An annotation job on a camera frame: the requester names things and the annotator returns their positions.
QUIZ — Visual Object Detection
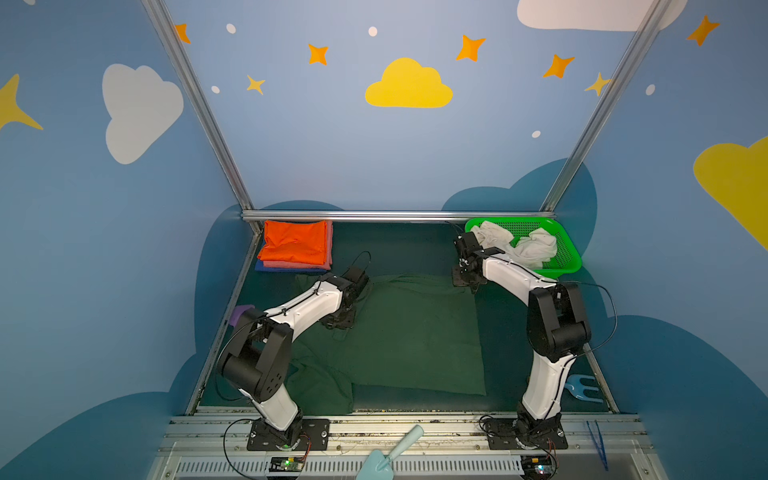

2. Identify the dark green t shirt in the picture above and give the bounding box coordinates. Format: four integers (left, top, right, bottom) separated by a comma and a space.
286, 274, 486, 415

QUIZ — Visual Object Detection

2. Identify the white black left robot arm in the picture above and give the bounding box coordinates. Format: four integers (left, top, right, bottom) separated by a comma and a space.
216, 267, 369, 451

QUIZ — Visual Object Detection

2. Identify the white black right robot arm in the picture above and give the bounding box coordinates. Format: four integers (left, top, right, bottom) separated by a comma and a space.
452, 232, 592, 449

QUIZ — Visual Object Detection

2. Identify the pink folded t shirt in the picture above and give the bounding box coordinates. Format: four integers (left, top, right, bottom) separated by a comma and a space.
262, 220, 335, 271

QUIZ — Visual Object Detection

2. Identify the white t shirt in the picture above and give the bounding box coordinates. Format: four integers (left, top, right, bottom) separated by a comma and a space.
470, 221, 558, 270

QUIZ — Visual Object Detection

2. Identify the green plastic basket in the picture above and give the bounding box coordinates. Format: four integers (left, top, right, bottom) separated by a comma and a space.
464, 217, 582, 279

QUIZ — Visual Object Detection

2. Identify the blue folded t shirt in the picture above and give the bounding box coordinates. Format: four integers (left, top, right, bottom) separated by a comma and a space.
253, 259, 328, 274

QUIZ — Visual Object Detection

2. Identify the purple toy shovel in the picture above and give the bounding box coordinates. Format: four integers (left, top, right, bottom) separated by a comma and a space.
229, 305, 254, 326

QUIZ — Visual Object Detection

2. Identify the teal toy trowel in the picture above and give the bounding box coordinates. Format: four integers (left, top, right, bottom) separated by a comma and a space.
356, 425, 424, 480

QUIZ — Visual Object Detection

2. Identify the left green circuit board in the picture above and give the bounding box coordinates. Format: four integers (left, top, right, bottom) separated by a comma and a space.
269, 457, 305, 473

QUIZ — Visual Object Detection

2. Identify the green circuit board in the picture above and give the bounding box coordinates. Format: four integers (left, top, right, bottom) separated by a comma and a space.
521, 456, 556, 480
269, 457, 305, 473

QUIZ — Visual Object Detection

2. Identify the right green circuit board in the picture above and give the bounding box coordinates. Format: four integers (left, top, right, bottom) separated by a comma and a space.
521, 456, 556, 480

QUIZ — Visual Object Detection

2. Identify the aluminium back frame rail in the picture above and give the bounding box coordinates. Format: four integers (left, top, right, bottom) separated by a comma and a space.
241, 209, 555, 223

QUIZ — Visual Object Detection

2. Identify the aluminium left floor rail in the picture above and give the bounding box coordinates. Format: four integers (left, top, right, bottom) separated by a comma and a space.
184, 233, 261, 416

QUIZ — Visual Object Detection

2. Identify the aluminium floor rail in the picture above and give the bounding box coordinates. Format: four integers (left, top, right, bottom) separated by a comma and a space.
184, 233, 261, 416
554, 278, 620, 414

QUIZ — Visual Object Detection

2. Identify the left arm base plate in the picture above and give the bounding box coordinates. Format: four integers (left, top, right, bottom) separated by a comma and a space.
246, 417, 330, 451

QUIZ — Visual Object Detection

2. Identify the wooden handled blue tool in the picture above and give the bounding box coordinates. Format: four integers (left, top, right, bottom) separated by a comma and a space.
565, 374, 604, 403

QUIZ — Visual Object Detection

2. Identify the aluminium left frame post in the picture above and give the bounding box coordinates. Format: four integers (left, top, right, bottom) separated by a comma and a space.
141, 0, 253, 211

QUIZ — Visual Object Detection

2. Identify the aluminium frame post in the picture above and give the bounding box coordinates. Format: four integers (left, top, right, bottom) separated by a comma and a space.
539, 0, 673, 215
141, 0, 253, 211

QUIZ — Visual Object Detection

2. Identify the aluminium right frame post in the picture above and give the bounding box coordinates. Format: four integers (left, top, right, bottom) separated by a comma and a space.
539, 0, 673, 215

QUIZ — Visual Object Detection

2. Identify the aluminium right floor rail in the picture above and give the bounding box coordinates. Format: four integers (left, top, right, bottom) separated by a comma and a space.
554, 278, 620, 414

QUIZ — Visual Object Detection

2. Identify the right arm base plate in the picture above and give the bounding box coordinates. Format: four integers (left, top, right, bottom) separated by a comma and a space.
478, 413, 568, 451

